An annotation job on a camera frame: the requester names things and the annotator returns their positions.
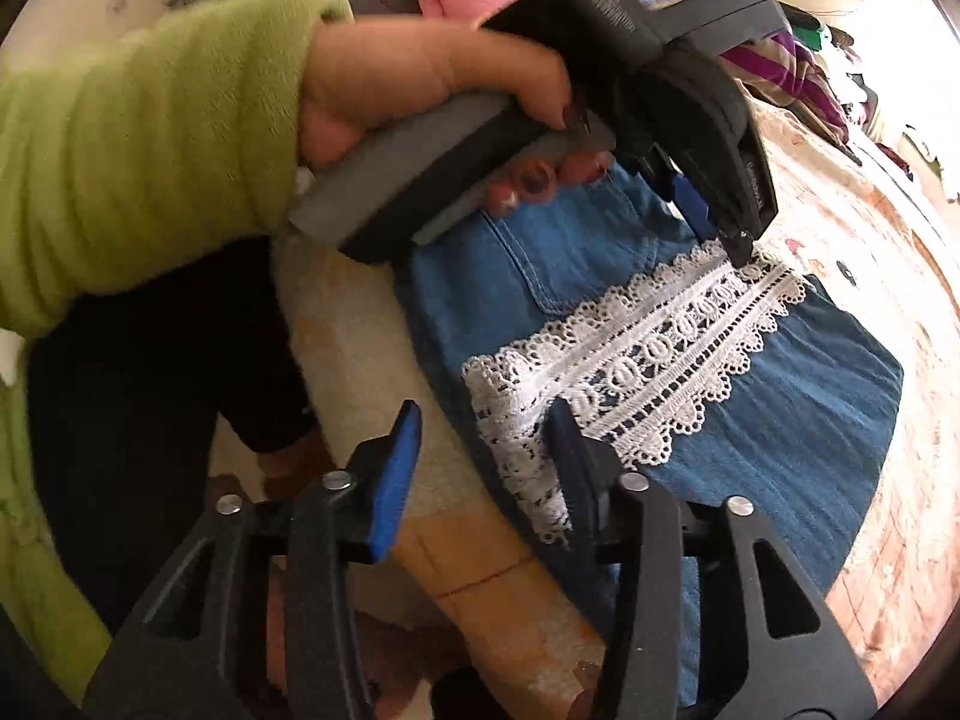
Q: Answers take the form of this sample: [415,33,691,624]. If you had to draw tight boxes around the blue denim pants lace trim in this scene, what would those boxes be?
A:
[392,163,907,710]

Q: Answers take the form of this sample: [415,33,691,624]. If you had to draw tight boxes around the green sleeve left forearm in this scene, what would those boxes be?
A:
[0,0,355,338]

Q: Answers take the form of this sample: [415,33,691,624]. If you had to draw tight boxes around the person's left hand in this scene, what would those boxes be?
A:
[298,16,583,174]

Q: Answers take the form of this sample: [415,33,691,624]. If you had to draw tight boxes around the purple striped pillow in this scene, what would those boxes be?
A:
[721,29,850,148]

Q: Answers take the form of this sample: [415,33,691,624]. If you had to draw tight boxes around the clothes pile by window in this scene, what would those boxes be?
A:
[781,2,944,179]

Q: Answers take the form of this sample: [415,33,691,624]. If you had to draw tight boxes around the black trousers of person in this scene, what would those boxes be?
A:
[26,238,334,631]

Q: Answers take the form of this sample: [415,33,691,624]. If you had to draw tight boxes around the orange white fleece blanket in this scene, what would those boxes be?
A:
[275,104,958,718]

